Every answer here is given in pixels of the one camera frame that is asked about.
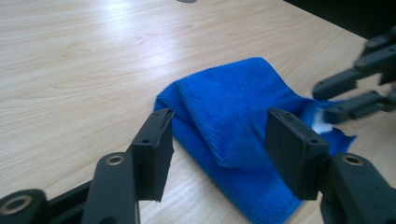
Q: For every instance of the blue cloth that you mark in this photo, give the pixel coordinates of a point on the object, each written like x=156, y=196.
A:
x=236, y=118

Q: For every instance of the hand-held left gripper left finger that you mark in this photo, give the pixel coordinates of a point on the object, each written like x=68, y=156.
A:
x=152, y=155

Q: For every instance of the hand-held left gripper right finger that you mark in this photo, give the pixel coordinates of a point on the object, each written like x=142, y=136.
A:
x=295, y=152

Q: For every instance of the grey round table grommet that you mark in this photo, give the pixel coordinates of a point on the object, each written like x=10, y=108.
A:
x=186, y=1

